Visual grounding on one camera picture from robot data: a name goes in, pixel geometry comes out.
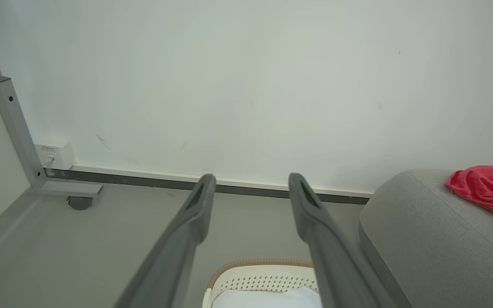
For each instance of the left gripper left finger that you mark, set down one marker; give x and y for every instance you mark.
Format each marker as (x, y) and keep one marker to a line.
(173, 252)

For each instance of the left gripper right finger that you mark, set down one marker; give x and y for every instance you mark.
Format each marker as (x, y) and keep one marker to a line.
(332, 252)

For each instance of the red garment with white trim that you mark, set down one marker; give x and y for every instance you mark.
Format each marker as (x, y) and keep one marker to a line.
(486, 188)

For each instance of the beige perforated laundry basket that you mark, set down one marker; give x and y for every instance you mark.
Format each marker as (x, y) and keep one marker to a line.
(263, 279)

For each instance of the white and dark baseboard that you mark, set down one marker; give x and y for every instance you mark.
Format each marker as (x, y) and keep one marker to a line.
(144, 179)

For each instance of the grey fabric sofa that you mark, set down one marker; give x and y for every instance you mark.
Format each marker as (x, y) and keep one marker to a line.
(435, 248)

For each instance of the grey caster wheel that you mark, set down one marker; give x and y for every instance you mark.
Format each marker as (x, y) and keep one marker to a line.
(79, 202)

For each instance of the white wall socket box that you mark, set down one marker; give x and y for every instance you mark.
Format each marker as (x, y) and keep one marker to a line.
(56, 155)

